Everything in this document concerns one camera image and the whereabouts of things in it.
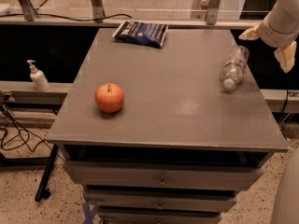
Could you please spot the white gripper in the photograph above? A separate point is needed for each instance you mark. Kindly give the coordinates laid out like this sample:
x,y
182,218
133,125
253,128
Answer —
x,y
270,34

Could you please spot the clear plastic water bottle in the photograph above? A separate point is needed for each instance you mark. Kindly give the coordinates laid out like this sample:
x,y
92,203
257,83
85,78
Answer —
x,y
235,68

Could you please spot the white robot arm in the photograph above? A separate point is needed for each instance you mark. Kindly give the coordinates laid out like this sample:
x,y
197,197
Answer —
x,y
286,205

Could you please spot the red apple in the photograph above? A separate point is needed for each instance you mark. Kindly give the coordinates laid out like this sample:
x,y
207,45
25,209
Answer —
x,y
109,97

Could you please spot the white pump dispenser bottle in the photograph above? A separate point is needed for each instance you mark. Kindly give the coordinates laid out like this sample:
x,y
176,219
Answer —
x,y
38,77

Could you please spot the dark blue chip bag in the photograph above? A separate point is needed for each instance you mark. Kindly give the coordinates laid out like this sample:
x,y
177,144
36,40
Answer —
x,y
141,33

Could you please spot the grey drawer cabinet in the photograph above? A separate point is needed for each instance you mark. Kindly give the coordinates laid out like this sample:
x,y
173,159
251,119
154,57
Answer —
x,y
175,110

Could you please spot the top grey drawer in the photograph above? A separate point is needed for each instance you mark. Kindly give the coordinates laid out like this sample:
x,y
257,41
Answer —
x,y
151,175

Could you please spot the grey drawer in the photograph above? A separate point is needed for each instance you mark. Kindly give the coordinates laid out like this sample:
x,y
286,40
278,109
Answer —
x,y
159,200
157,217
151,175

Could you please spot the middle grey drawer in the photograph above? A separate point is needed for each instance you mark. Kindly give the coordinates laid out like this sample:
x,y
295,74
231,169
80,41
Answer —
x,y
159,200

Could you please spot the bottom grey drawer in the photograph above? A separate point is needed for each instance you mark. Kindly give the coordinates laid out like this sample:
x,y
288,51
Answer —
x,y
157,217

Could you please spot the black metal floor bar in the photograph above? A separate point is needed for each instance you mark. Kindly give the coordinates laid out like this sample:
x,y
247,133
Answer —
x,y
43,192

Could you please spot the grey metal railing frame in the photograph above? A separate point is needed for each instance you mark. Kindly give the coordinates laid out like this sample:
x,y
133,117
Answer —
x,y
213,16

